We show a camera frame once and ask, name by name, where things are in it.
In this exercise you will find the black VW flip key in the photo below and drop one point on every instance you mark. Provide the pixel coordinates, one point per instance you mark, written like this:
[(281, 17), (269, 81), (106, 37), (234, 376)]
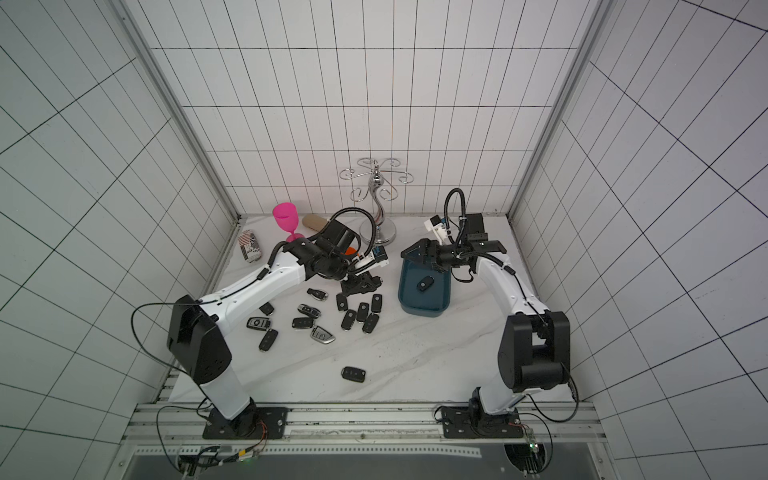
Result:
[(363, 312), (341, 302), (425, 283), (377, 303), (349, 320)]

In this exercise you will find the teal plastic storage box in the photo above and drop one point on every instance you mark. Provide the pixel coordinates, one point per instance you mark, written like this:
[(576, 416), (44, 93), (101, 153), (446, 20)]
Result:
[(431, 303)]

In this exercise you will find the aluminium frame rail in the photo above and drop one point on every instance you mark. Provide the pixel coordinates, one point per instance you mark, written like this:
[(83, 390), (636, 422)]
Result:
[(367, 423)]

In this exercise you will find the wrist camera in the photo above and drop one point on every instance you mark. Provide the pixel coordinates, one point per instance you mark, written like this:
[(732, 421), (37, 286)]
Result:
[(377, 257), (436, 226)]

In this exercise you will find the silver black smart key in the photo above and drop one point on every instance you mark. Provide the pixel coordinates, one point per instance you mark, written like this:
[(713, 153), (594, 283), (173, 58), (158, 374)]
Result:
[(322, 335)]

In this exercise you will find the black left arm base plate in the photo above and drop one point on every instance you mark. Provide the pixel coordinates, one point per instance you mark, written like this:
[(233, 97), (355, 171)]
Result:
[(254, 423)]

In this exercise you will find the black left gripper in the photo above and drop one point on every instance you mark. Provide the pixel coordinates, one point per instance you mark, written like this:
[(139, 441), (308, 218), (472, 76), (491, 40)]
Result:
[(359, 282)]

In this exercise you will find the small black key fob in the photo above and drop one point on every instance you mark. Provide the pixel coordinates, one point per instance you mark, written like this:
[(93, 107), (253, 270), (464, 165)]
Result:
[(267, 309)]

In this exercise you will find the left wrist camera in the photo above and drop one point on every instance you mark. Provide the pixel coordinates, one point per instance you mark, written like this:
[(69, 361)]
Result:
[(377, 257)]

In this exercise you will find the black flip key buttons up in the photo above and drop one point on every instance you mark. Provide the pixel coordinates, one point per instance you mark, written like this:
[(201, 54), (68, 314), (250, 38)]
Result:
[(370, 323)]

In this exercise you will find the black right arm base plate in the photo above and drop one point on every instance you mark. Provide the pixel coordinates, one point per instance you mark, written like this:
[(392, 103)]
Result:
[(480, 420)]

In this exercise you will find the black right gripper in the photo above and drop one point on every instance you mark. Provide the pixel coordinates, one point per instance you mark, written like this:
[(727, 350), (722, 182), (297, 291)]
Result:
[(424, 252)]

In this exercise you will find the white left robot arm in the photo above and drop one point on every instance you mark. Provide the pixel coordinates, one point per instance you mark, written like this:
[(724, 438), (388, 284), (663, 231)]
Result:
[(198, 332)]

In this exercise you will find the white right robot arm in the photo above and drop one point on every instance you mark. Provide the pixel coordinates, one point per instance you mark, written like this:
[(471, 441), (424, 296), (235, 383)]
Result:
[(534, 350)]

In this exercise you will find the lone black flip key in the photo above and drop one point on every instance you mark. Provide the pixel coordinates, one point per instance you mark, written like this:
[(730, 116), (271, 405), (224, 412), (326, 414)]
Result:
[(353, 374)]

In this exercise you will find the pink plastic wine goblet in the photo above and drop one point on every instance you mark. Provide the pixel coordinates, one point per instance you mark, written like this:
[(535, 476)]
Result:
[(287, 218)]

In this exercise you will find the beige woven glasses case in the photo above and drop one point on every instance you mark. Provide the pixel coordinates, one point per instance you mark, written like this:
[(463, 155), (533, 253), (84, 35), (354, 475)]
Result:
[(314, 222)]

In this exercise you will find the black smart key fob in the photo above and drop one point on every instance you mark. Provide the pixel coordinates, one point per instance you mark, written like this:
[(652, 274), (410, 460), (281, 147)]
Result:
[(302, 323)]

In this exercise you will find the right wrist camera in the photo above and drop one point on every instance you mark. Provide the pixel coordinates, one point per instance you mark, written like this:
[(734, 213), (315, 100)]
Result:
[(436, 226)]

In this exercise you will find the chrome Mercedes key fob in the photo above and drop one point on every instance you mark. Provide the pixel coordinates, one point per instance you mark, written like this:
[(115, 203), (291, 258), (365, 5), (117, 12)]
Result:
[(317, 294)]

